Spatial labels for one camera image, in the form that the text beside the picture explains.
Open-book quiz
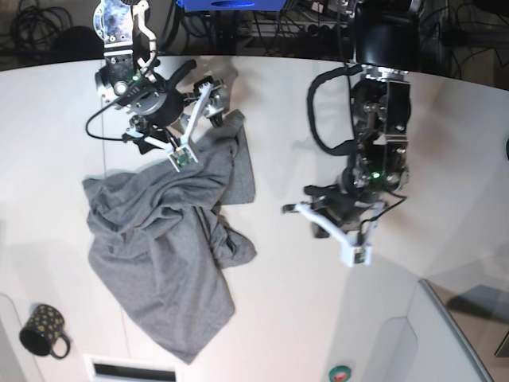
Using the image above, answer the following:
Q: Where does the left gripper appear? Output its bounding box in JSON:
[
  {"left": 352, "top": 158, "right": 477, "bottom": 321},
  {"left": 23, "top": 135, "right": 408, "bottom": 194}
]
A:
[{"left": 304, "top": 174, "right": 398, "bottom": 239}]

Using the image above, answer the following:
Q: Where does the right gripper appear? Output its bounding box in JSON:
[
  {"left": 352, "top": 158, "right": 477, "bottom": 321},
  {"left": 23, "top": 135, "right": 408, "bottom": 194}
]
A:
[{"left": 119, "top": 85, "right": 230, "bottom": 127}]

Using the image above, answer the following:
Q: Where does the grey t-shirt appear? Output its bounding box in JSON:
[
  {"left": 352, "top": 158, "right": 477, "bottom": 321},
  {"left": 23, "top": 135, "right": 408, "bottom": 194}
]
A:
[{"left": 83, "top": 111, "right": 256, "bottom": 363}]

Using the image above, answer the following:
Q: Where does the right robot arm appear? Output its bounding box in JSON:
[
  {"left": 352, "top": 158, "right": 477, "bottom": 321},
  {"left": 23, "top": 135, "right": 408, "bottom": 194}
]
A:
[{"left": 89, "top": 1, "right": 225, "bottom": 140}]

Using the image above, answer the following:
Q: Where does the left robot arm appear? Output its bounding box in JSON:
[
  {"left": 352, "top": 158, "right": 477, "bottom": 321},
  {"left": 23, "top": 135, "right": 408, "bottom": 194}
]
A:
[{"left": 304, "top": 1, "right": 423, "bottom": 244}]

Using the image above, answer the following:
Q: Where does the blue box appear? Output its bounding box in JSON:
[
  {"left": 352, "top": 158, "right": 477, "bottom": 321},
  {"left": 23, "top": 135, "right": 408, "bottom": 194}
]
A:
[{"left": 177, "top": 0, "right": 286, "bottom": 12}]

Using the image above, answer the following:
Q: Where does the black power strip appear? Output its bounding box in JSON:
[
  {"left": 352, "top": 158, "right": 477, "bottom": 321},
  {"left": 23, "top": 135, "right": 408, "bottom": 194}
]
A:
[{"left": 305, "top": 23, "right": 338, "bottom": 38}]

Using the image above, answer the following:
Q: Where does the white slotted panel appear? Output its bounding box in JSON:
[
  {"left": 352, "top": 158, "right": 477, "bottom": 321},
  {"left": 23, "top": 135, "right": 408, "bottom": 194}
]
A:
[{"left": 84, "top": 354, "right": 184, "bottom": 382}]

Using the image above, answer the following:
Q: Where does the black mug with yellow dots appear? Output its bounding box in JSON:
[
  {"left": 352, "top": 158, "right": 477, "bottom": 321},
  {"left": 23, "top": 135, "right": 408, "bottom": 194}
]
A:
[{"left": 18, "top": 304, "right": 71, "bottom": 360}]

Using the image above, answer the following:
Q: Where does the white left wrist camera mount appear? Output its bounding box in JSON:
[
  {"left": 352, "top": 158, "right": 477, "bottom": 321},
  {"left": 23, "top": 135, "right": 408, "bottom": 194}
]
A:
[{"left": 282, "top": 201, "right": 385, "bottom": 267}]

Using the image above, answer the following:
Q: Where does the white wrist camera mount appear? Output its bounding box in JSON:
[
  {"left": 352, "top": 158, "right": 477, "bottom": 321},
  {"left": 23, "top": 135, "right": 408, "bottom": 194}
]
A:
[
  {"left": 122, "top": 76, "right": 226, "bottom": 172},
  {"left": 282, "top": 201, "right": 385, "bottom": 267}
]

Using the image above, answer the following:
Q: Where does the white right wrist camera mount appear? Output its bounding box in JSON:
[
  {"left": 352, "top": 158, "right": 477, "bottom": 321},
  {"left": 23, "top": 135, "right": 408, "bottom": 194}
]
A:
[{"left": 122, "top": 76, "right": 226, "bottom": 172}]

